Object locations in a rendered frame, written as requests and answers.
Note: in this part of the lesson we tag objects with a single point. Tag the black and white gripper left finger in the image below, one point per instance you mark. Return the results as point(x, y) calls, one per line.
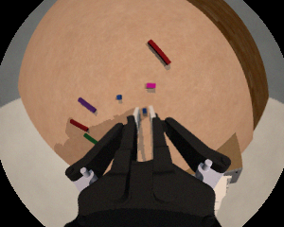
point(98, 158)

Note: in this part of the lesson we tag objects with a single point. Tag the dark red rod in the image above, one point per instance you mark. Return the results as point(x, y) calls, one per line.
point(161, 54)
point(77, 124)

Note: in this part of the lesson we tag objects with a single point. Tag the green rod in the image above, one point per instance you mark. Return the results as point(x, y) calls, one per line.
point(91, 139)

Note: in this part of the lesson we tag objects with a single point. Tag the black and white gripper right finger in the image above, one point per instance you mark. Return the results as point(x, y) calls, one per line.
point(208, 164)

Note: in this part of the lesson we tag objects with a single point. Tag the purple rod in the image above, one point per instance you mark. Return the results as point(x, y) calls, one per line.
point(87, 105)

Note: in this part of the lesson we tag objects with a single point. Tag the small magenta block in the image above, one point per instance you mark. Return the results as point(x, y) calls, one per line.
point(151, 85)

